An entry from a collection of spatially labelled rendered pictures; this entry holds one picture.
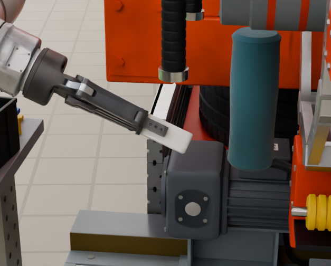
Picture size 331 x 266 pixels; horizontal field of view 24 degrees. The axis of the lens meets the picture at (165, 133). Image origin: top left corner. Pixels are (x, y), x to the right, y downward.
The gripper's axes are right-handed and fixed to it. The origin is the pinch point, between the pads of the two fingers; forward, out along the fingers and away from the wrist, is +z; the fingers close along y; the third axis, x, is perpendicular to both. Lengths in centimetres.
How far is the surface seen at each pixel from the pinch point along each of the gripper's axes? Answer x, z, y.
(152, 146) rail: 7, 7, -87
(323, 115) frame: 10.0, 17.2, 8.6
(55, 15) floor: 79, -52, -330
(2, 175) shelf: -15, -21, -48
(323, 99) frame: 11.7, 16.0, 9.6
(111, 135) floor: 14, 0, -174
